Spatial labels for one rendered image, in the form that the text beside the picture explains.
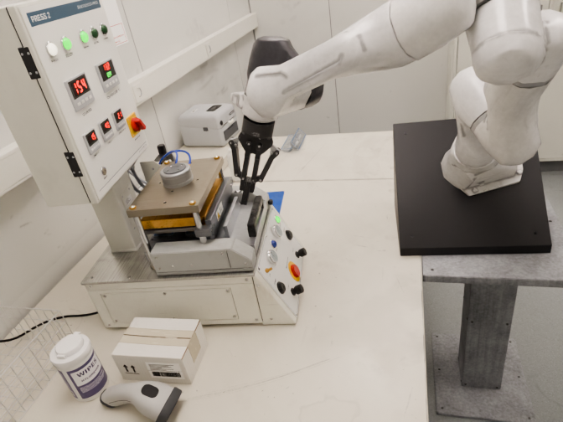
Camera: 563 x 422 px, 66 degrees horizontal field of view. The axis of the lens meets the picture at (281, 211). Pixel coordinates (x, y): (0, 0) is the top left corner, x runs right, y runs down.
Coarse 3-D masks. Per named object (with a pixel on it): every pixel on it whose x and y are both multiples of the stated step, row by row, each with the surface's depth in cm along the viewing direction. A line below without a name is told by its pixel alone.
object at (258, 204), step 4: (256, 196) 121; (260, 196) 121; (256, 200) 119; (260, 200) 119; (256, 204) 117; (260, 204) 118; (252, 208) 115; (256, 208) 115; (260, 208) 117; (252, 212) 114; (256, 212) 114; (260, 212) 117; (252, 216) 112; (256, 216) 113; (248, 220) 111; (252, 220) 110; (256, 220) 112; (248, 224) 109; (252, 224) 109; (256, 224) 112; (248, 228) 110; (252, 228) 110; (248, 232) 110; (252, 232) 110; (252, 236) 111
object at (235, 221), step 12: (228, 204) 128; (252, 204) 125; (264, 204) 124; (228, 216) 114; (240, 216) 121; (264, 216) 122; (228, 228) 111; (240, 228) 116; (240, 240) 110; (252, 240) 110; (144, 252) 113
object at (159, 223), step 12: (216, 180) 122; (216, 192) 117; (204, 204) 111; (156, 216) 109; (168, 216) 108; (180, 216) 108; (192, 216) 107; (204, 216) 106; (144, 228) 109; (156, 228) 109; (168, 228) 109; (180, 228) 109; (192, 228) 108
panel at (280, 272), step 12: (264, 240) 117; (276, 240) 124; (288, 240) 132; (264, 252) 114; (276, 252) 121; (288, 252) 128; (264, 264) 111; (276, 264) 118; (288, 264) 124; (300, 264) 132; (264, 276) 108; (276, 276) 114; (288, 276) 120; (300, 276) 127; (276, 288) 111; (288, 288) 117; (288, 300) 114
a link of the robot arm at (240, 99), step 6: (234, 96) 102; (240, 96) 100; (246, 96) 97; (234, 102) 103; (240, 102) 100; (246, 102) 97; (240, 108) 100; (246, 108) 98; (252, 108) 97; (246, 114) 98; (252, 114) 97; (252, 120) 99; (258, 120) 98; (264, 120) 98; (270, 120) 98
